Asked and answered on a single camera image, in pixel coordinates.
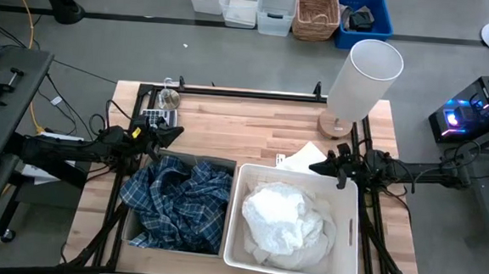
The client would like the black computer with coloured lights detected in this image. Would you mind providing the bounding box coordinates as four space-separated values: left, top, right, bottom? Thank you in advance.
426 71 489 148

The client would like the yellow cable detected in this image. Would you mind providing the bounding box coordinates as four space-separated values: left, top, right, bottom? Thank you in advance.
0 0 53 135

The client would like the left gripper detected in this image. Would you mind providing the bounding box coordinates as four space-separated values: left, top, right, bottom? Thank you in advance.
128 114 186 164

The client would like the white folded cloth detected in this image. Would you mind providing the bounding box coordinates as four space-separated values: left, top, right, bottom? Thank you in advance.
275 138 334 177

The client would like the black aluminium rig frame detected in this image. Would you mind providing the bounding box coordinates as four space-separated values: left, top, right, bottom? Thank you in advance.
60 67 436 274

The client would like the white plastic bin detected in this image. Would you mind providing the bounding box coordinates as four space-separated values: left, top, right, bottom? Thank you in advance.
222 160 365 274

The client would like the clear glass flask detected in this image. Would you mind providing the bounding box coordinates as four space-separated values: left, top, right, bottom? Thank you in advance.
157 76 183 112

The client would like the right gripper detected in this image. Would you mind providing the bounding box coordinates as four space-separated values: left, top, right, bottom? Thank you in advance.
308 140 369 192

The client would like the blue plastic crate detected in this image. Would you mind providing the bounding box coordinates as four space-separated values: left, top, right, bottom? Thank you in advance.
334 0 396 53

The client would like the grey desk calculator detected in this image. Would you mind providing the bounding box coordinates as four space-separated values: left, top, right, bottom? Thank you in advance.
139 107 179 130

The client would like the clear plastic storage box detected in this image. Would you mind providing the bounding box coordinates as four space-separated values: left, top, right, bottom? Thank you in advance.
217 0 261 30
254 0 299 39

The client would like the black side desk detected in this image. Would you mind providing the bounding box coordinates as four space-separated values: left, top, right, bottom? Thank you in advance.
0 45 56 262

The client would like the white cylinder shade table lamp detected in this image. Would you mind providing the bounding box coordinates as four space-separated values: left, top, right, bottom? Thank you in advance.
315 36 406 145

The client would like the white crumpled garment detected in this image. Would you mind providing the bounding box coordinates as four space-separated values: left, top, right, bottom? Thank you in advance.
238 178 341 274

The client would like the grey storage bin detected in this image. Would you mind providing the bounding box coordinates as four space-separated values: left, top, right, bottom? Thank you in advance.
119 146 239 260

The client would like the blue plaid shirt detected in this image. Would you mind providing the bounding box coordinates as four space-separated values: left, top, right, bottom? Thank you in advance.
115 153 235 257

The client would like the dark clothes bundle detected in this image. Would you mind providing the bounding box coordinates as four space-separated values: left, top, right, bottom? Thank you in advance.
339 3 377 35

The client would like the woven wicker basket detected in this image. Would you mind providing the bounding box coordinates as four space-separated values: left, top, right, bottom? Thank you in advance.
290 0 343 44

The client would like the white power strip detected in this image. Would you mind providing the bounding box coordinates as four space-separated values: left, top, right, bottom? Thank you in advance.
35 131 86 144

